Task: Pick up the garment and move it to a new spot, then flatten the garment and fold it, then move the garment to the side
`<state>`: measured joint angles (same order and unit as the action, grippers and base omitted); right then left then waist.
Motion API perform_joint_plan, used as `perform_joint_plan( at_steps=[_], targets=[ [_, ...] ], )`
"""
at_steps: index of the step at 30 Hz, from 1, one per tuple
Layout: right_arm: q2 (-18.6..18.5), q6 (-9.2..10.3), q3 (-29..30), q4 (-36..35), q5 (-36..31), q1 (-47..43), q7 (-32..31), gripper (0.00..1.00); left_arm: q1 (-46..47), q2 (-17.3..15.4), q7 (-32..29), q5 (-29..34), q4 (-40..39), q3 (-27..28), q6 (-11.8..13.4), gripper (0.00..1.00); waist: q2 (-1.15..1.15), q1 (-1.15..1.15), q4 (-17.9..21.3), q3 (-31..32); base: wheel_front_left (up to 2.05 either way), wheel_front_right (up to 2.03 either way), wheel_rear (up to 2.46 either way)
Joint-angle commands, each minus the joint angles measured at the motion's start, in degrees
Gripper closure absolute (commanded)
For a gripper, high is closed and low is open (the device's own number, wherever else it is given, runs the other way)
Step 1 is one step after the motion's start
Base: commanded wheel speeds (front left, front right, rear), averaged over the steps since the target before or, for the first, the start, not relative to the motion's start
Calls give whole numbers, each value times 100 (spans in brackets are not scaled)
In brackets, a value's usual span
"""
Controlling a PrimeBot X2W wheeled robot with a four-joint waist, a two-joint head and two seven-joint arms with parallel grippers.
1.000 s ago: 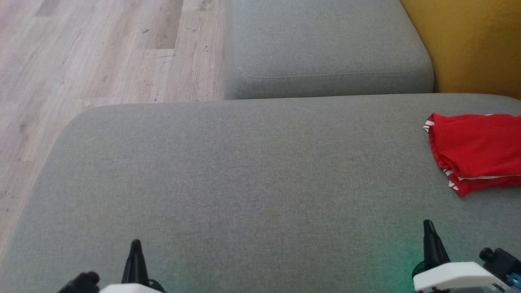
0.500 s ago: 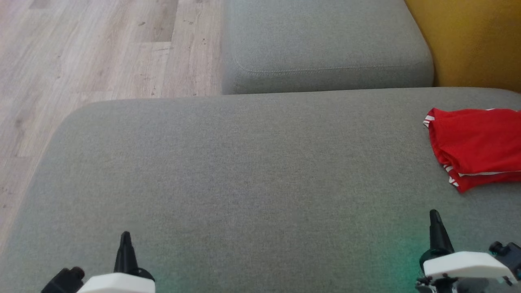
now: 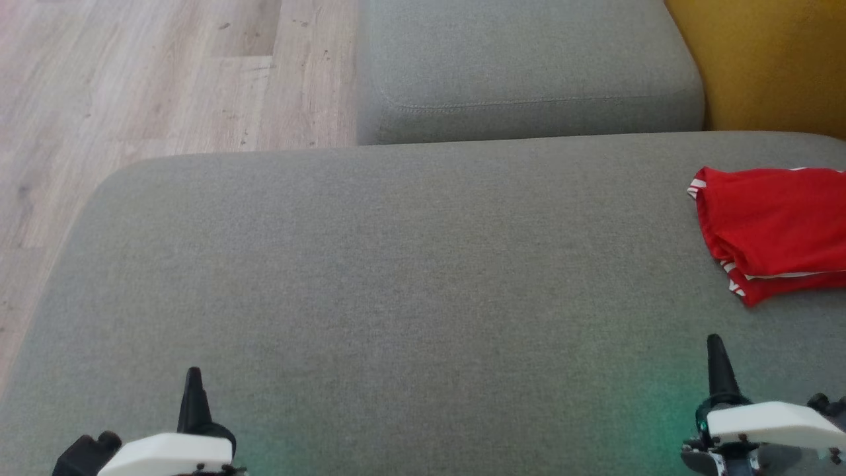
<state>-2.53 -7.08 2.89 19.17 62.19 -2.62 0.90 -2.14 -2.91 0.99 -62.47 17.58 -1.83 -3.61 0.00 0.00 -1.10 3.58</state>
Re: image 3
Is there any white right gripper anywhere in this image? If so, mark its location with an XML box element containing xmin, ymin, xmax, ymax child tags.
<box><xmin>681</xmin><ymin>334</ymin><xmax>846</xmax><ymax>476</ymax></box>

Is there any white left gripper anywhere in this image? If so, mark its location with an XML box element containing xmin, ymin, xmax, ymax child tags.
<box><xmin>98</xmin><ymin>367</ymin><xmax>247</xmax><ymax>476</ymax></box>

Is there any red Bulls 23 jersey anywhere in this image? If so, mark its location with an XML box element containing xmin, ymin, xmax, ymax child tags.
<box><xmin>686</xmin><ymin>165</ymin><xmax>846</xmax><ymax>308</ymax></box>

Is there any grey sofa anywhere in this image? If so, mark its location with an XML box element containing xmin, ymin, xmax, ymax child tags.
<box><xmin>0</xmin><ymin>130</ymin><xmax>846</xmax><ymax>476</ymax></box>

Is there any mustard yellow cushion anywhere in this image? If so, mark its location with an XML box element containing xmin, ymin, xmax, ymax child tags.
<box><xmin>663</xmin><ymin>0</ymin><xmax>846</xmax><ymax>141</ymax></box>

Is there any grey sofa section with seam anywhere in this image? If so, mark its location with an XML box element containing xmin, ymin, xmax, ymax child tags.
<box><xmin>356</xmin><ymin>0</ymin><xmax>705</xmax><ymax>146</ymax></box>

